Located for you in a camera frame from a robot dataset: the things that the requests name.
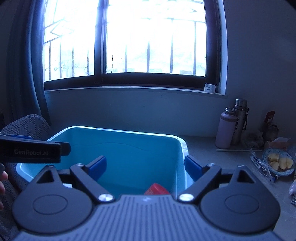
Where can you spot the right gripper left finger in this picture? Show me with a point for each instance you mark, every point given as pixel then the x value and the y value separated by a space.
pixel 85 178

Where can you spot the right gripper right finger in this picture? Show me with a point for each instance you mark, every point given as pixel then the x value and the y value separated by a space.
pixel 206 178

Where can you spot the red cylindrical canister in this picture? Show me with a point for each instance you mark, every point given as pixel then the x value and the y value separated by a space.
pixel 156 189

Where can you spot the person's left hand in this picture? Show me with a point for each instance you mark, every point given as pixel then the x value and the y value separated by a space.
pixel 4 177

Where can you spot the grey textured chair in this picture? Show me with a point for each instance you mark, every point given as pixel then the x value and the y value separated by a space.
pixel 36 127

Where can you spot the blue plastic storage bin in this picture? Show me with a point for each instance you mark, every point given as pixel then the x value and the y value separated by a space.
pixel 135 160

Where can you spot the crinkled snack wrapper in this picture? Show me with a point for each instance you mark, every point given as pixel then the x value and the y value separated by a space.
pixel 261 166

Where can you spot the pink thermos bottle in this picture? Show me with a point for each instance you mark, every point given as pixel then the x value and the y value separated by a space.
pixel 226 127

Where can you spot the plate of yellow food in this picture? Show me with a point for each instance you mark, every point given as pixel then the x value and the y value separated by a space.
pixel 278 161

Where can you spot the steel thermos bottle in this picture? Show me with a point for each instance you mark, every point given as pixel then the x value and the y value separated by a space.
pixel 241 111

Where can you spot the small white sill device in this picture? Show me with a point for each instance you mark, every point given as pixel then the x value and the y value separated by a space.
pixel 209 88

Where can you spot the dark blue curtain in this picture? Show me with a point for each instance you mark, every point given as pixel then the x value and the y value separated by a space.
pixel 24 62

